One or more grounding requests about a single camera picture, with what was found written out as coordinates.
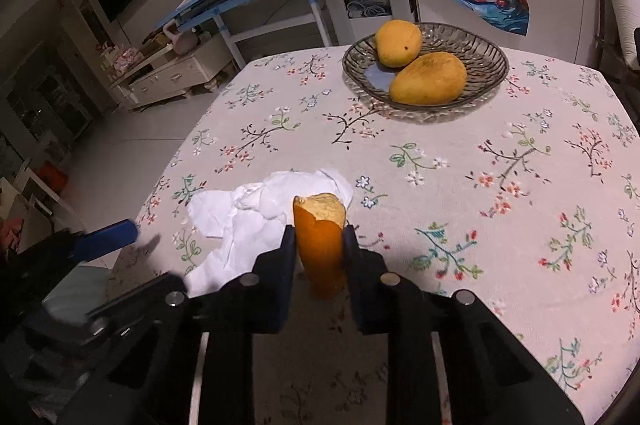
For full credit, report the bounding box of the white plastic stool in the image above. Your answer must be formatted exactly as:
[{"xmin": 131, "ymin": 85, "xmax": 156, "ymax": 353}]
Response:
[{"xmin": 317, "ymin": 0, "xmax": 416, "ymax": 48}]

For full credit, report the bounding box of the grey glass fruit plate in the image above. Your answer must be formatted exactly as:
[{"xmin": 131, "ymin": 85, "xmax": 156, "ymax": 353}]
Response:
[{"xmin": 341, "ymin": 22, "xmax": 511, "ymax": 112}]

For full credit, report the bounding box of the floral tablecloth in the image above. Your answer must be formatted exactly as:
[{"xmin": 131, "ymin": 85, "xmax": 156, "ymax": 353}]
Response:
[{"xmin": 107, "ymin": 46, "xmax": 640, "ymax": 425}]

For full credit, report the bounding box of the white tissue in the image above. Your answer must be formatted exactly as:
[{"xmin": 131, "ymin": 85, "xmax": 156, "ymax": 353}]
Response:
[{"xmin": 184, "ymin": 168, "xmax": 354, "ymax": 298}]

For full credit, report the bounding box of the dark glass display cabinet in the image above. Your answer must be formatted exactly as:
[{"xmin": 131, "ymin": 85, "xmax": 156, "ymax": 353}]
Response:
[{"xmin": 0, "ymin": 40, "xmax": 96, "ymax": 166}]

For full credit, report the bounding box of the white television cabinet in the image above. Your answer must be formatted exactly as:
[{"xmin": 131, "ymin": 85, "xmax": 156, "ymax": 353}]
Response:
[{"xmin": 107, "ymin": 36, "xmax": 236, "ymax": 111}]

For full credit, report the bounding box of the pink kettlebell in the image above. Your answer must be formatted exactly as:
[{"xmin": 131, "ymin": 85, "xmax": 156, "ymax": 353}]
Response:
[{"xmin": 162, "ymin": 22, "xmax": 201, "ymax": 55}]

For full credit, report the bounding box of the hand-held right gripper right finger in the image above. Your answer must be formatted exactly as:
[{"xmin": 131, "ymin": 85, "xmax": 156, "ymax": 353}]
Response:
[{"xmin": 341, "ymin": 224, "xmax": 587, "ymax": 425}]

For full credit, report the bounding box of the yellow mango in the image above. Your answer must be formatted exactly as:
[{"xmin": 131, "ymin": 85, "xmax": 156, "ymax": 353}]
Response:
[
  {"xmin": 388, "ymin": 52, "xmax": 468, "ymax": 107},
  {"xmin": 374, "ymin": 19, "xmax": 423, "ymax": 68}
]

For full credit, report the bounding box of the orange peel piece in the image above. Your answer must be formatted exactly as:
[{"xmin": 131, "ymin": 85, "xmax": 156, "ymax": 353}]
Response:
[{"xmin": 292, "ymin": 192, "xmax": 347, "ymax": 299}]

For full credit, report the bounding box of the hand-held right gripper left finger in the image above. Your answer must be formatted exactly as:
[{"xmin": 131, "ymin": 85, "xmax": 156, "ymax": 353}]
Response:
[{"xmin": 85, "ymin": 222, "xmax": 299, "ymax": 425}]

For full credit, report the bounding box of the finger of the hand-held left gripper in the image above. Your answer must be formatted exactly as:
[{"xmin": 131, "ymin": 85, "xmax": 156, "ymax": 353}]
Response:
[
  {"xmin": 62, "ymin": 218, "xmax": 141, "ymax": 263},
  {"xmin": 22, "ymin": 272, "xmax": 173, "ymax": 346}
]

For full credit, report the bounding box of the pink cloth bundle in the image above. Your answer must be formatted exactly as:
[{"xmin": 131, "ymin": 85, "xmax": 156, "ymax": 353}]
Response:
[{"xmin": 111, "ymin": 48, "xmax": 138, "ymax": 71}]

